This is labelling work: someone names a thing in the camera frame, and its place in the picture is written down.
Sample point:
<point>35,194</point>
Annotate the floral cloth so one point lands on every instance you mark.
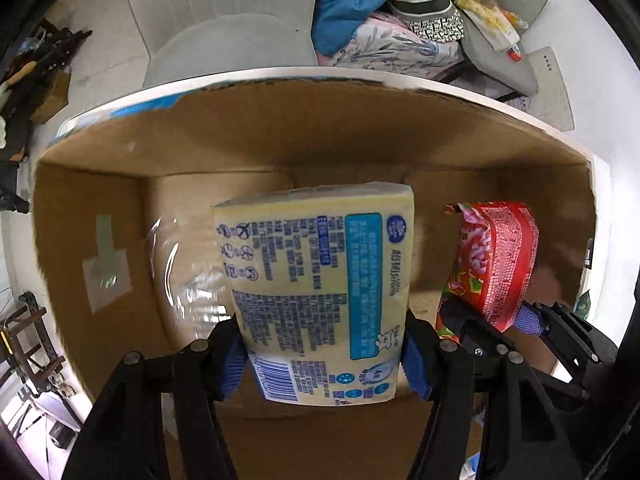
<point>384,43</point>

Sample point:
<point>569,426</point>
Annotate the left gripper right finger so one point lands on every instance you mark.
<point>523,434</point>

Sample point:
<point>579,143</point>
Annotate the red snack packet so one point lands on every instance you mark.
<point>495,259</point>

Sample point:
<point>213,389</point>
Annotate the cardboard box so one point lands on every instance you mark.
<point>126,240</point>

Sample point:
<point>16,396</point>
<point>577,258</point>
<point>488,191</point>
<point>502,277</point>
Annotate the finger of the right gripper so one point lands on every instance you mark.
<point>585,352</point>
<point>482,340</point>

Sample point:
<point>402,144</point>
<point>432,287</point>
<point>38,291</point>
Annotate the yellow snack bag on cushion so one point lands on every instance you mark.
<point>500,27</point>

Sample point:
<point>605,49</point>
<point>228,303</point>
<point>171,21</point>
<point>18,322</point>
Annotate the yellow tissue pack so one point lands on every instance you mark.
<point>319,281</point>

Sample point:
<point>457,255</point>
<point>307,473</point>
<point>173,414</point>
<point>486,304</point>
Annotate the grey seat cushion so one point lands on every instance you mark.
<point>519,77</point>

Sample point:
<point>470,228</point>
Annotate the black rack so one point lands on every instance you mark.
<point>29,355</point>

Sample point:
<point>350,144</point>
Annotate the black bag pile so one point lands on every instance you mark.
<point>33,90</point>

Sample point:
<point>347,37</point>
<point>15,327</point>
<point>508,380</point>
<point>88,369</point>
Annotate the grey chair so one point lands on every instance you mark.
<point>190,38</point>

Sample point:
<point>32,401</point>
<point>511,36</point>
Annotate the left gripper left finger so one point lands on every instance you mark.
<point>156,414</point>

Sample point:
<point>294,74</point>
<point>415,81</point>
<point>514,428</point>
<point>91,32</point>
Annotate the patterned cap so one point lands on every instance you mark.
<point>434,20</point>

